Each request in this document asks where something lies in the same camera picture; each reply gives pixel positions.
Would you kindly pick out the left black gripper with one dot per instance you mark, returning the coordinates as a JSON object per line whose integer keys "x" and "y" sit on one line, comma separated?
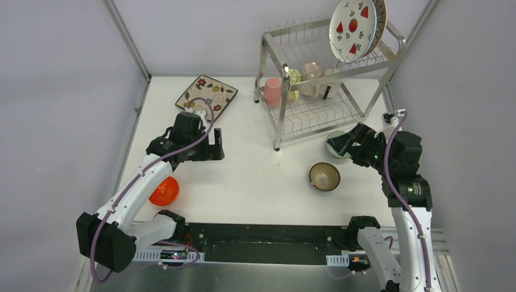
{"x": 207, "y": 149}

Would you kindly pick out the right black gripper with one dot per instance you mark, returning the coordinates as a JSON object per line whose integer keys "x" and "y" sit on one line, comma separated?
{"x": 342, "y": 143}

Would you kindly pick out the white ribbed mug black handle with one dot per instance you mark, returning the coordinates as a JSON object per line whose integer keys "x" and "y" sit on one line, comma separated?
{"x": 331, "y": 89}

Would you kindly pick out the pink cup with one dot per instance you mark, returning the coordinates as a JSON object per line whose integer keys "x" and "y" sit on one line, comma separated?
{"x": 272, "y": 92}

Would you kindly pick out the pale yellow mug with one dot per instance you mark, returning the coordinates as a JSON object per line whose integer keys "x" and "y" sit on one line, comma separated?
{"x": 295, "y": 77}

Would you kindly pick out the watermelon pattern round plate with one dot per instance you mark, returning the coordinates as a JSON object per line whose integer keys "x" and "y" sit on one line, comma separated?
{"x": 351, "y": 29}

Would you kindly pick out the brown rim petal pattern plate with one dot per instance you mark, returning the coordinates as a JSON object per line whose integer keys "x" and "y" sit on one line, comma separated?
{"x": 381, "y": 14}

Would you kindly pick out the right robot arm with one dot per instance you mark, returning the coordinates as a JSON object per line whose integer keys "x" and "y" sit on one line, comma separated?
{"x": 396, "y": 158}

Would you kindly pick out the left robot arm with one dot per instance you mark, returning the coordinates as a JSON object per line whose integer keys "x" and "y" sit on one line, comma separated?
{"x": 108, "y": 237}

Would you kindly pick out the steel two-tier dish rack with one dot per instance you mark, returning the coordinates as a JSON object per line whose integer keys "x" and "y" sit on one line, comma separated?
{"x": 363, "y": 81}

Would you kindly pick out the mint green bowl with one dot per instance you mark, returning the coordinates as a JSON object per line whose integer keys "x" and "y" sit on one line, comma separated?
{"x": 331, "y": 150}

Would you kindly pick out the dark patterned cream bowl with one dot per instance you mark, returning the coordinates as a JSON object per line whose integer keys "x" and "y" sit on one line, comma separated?
{"x": 324, "y": 177}

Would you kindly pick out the square floral plate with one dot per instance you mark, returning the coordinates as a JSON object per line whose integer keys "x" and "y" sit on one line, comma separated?
{"x": 207, "y": 90}

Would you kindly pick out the orange plastic bowl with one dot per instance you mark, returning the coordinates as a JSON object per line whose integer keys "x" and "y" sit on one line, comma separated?
{"x": 166, "y": 193}

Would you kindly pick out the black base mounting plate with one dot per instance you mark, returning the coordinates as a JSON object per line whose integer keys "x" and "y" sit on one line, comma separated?
{"x": 267, "y": 244}

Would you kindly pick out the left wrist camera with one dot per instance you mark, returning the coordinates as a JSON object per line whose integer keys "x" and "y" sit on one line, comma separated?
{"x": 204, "y": 112}

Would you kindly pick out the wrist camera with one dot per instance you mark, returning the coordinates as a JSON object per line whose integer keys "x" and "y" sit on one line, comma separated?
{"x": 390, "y": 121}
{"x": 204, "y": 112}

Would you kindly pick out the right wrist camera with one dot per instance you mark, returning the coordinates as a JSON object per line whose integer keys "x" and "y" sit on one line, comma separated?
{"x": 390, "y": 121}

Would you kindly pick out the right white cable duct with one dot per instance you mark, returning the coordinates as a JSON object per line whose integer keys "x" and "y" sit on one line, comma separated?
{"x": 338, "y": 260}

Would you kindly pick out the white cable duct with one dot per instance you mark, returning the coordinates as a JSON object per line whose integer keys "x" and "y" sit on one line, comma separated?
{"x": 166, "y": 255}
{"x": 338, "y": 260}

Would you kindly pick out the left white cable duct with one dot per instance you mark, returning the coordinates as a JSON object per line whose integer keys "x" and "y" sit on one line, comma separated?
{"x": 166, "y": 255}

